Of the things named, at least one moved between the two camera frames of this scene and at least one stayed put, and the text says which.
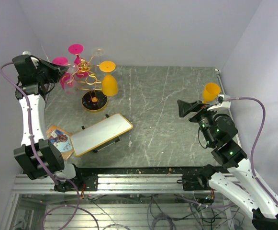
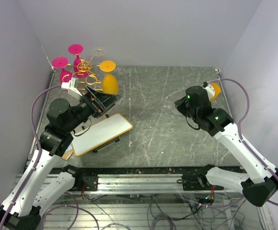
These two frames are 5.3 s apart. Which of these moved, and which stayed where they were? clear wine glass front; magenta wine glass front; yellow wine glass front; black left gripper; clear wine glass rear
Moved: black left gripper; clear wine glass front
Stayed: yellow wine glass front; clear wine glass rear; magenta wine glass front
